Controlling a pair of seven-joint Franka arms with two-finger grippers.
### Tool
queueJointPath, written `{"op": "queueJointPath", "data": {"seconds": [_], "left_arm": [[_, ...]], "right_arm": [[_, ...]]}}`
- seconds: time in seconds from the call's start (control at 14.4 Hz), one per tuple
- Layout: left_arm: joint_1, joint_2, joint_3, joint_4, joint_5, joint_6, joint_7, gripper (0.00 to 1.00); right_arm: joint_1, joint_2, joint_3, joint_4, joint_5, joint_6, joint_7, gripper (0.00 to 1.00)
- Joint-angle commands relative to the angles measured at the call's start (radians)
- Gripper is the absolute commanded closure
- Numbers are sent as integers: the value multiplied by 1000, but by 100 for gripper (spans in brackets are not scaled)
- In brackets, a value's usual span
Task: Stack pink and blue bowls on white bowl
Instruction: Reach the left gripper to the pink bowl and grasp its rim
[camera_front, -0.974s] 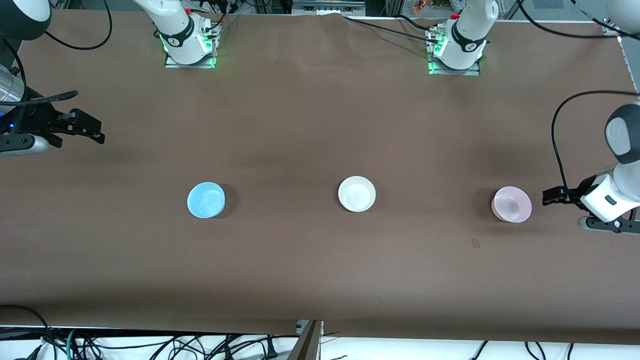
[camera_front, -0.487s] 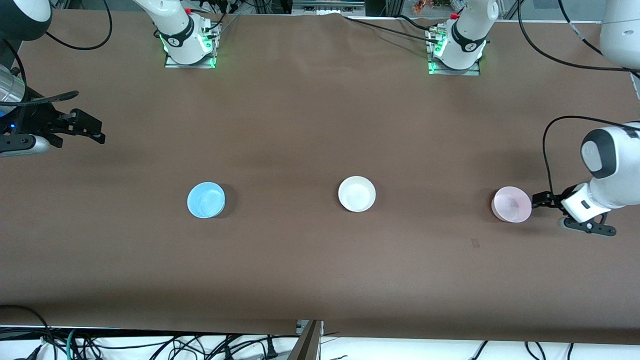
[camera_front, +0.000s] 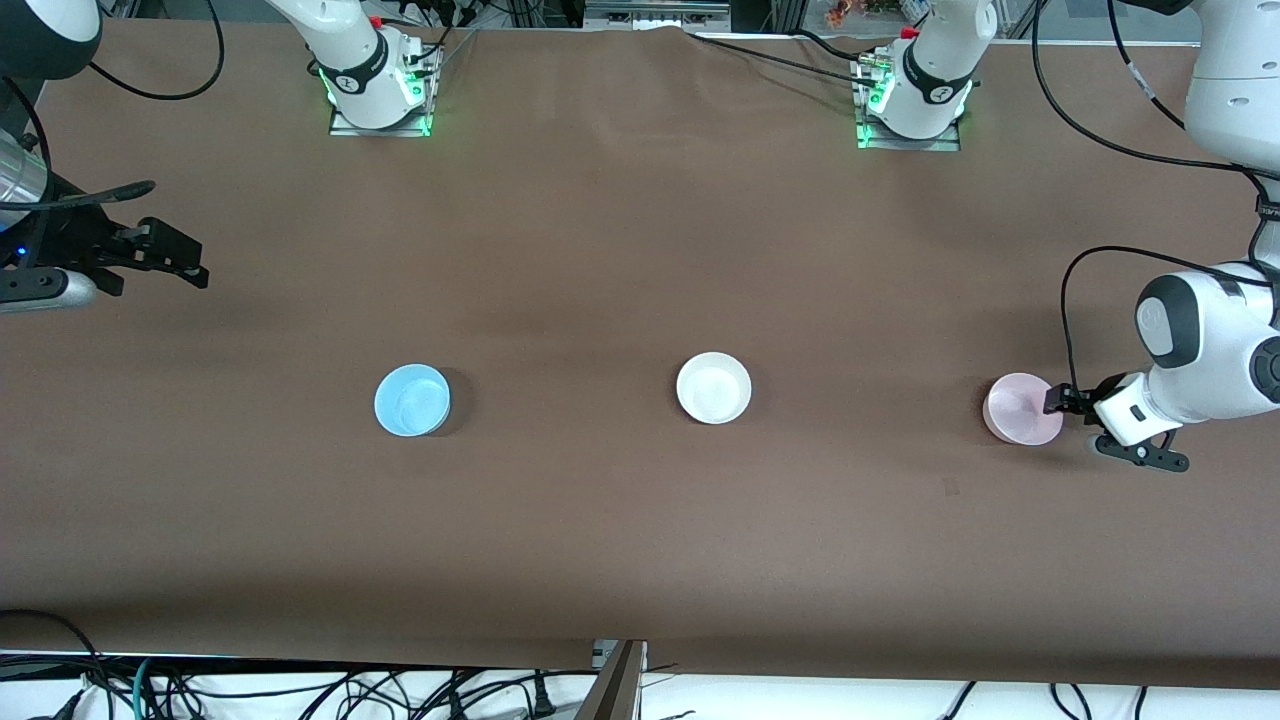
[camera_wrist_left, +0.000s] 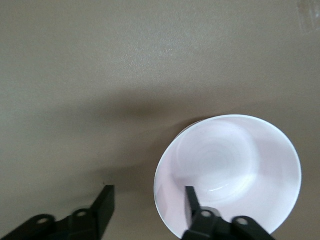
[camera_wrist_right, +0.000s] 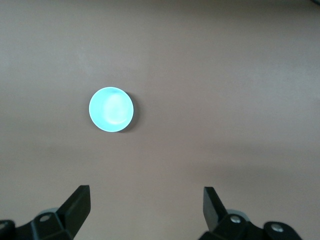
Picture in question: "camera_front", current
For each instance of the pink bowl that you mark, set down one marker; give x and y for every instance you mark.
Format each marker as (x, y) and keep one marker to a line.
(1015, 410)

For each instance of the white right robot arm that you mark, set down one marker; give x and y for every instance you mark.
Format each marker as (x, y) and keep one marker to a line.
(350, 50)

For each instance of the brown table cover sheet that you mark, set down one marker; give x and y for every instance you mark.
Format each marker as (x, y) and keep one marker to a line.
(600, 250)

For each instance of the black power plug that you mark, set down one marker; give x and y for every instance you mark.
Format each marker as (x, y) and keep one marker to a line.
(542, 695)

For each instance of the grey aluminium frame rail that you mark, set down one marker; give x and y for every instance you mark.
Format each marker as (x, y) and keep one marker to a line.
(655, 12)

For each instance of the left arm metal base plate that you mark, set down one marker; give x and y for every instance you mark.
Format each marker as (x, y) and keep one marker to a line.
(945, 143)

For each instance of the aluminium post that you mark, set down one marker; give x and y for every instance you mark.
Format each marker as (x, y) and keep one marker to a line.
(612, 690)

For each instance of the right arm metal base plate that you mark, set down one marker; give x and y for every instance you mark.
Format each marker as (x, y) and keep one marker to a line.
(345, 128)

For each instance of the white bowl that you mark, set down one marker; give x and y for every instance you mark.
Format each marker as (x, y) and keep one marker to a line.
(713, 388)

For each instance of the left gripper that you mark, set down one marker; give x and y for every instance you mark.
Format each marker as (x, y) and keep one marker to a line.
(1081, 401)

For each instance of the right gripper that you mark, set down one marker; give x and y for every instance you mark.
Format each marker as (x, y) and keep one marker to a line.
(75, 246)

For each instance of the orange colourful object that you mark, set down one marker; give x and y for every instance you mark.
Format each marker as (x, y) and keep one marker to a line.
(845, 12)

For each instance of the light blue bowl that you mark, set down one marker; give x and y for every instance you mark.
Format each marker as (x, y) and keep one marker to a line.
(411, 401)

